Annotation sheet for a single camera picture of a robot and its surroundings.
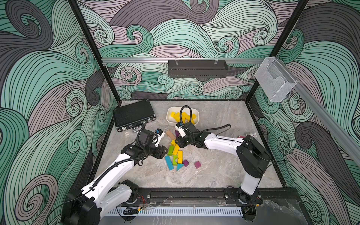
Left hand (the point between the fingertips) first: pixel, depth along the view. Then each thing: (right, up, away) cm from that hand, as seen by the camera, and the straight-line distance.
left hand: (163, 147), depth 79 cm
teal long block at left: (+4, -12, +4) cm, 13 cm away
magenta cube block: (+20, -12, +4) cm, 24 cm away
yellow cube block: (+5, +19, +22) cm, 29 cm away
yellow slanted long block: (+5, 0, +12) cm, 13 cm away
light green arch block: (+6, -8, +7) cm, 12 cm away
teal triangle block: (+9, -12, +4) cm, 16 cm away
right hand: (+7, +2, +9) cm, 12 cm away
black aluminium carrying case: (-24, +18, +22) cm, 38 cm away
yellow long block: (+10, -8, +7) cm, 14 cm away
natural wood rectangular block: (+3, +4, +18) cm, 19 cm away
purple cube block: (+13, -11, +5) cm, 18 cm away
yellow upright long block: (+7, -4, +11) cm, 13 cm away
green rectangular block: (+4, -5, +11) cm, 12 cm away
